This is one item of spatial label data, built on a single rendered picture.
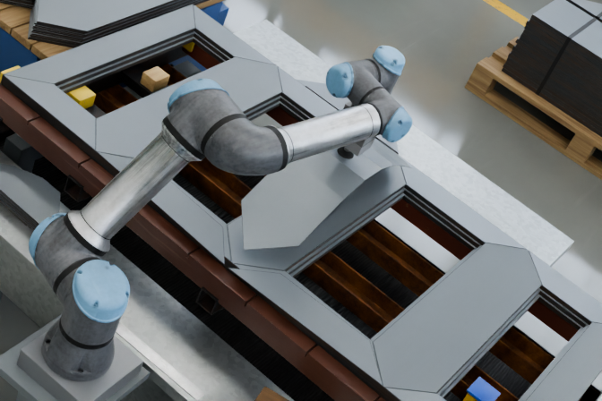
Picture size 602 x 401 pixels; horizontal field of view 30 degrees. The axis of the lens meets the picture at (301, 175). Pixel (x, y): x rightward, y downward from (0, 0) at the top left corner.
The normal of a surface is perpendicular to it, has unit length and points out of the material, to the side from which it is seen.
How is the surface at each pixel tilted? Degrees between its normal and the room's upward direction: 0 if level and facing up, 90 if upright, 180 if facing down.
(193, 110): 54
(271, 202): 30
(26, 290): 90
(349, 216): 0
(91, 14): 0
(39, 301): 90
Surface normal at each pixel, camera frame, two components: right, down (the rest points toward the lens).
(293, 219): 0.00, -0.47
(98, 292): 0.43, -0.62
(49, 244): -0.40, -0.28
